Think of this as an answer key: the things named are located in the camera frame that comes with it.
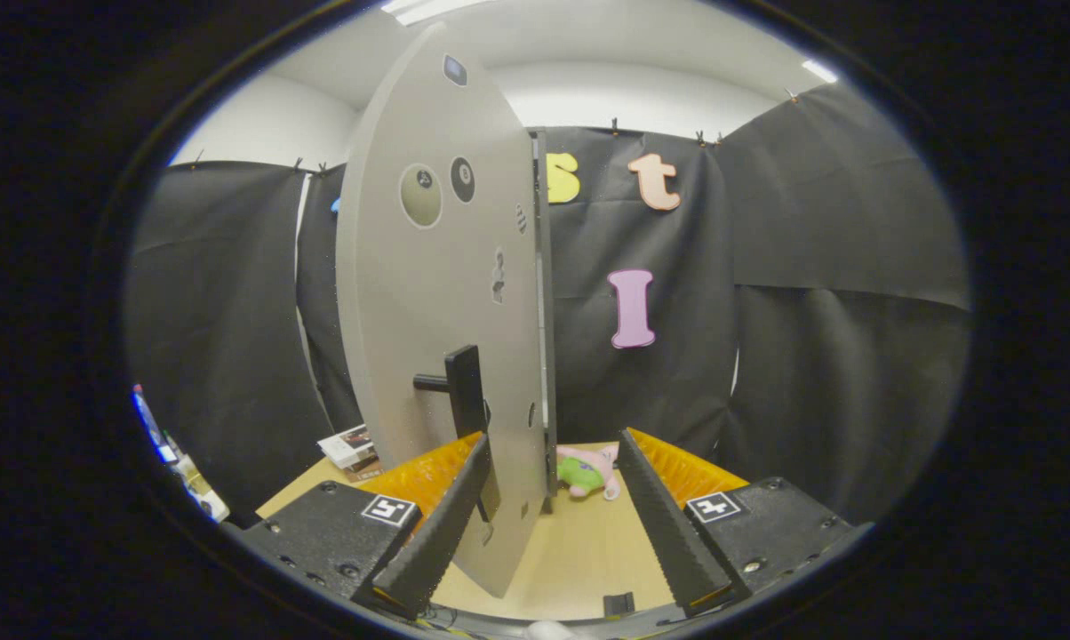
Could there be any pink and green plush toy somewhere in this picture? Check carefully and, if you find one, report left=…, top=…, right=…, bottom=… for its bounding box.
left=555, top=444, right=625, bottom=501

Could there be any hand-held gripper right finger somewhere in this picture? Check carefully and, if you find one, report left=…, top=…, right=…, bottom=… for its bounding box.
left=617, top=427, right=862, bottom=618

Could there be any black backdrop cloth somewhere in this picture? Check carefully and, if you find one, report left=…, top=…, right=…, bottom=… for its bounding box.
left=124, top=82, right=974, bottom=525

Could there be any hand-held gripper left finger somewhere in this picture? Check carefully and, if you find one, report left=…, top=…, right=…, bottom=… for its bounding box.
left=236, top=431, right=493, bottom=620

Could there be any long ceiling light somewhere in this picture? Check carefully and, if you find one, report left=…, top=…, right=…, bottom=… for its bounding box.
left=380, top=0, right=496, bottom=26

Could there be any grey shoe cabinet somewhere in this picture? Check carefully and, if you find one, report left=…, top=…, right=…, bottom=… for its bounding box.
left=531, top=127, right=560, bottom=499

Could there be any white book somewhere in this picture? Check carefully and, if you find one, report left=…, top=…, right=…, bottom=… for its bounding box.
left=317, top=424, right=378, bottom=470

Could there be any grey shoe cabinet door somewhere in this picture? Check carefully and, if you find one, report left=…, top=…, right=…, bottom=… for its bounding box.
left=335, top=22, right=549, bottom=598

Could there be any blue and white object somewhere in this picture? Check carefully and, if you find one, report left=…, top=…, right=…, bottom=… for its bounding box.
left=132, top=384, right=179, bottom=465

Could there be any white and yellow object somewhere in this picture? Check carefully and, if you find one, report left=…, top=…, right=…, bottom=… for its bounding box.
left=166, top=433, right=231, bottom=523

